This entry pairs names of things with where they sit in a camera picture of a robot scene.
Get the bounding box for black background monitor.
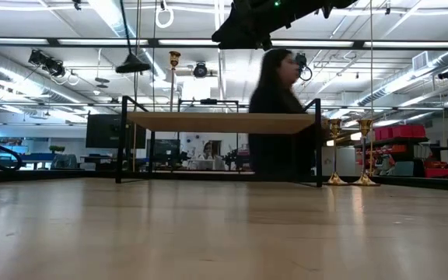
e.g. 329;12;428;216
86;114;147;149

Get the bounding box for gold candlestick holder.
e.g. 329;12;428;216
168;50;181;114
351;118;380;187
324;118;348;187

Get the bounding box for shelf with red bins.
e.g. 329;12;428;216
354;124;430;178

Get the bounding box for black overhead rig beam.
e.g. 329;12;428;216
0;37;448;51

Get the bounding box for round black ceiling camera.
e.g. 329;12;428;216
192;61;208;79

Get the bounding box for grey chair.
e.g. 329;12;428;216
51;153;79;170

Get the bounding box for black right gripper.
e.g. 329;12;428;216
211;0;295;51

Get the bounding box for wooden shelf riser black legs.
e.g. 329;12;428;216
115;95;324;188

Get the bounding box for black candlestick holder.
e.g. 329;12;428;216
114;0;152;75

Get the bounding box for black ceiling camera with cable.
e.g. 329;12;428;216
293;52;313;82

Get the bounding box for white hanging ring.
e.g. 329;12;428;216
155;5;175;30

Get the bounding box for black aluminium table frame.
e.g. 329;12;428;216
0;166;448;192

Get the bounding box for person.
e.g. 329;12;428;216
202;142;225;170
247;48;319;182

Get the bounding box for tan vertical pole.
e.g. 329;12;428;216
368;0;374;178
131;0;142;173

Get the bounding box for red box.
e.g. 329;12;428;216
424;166;448;179

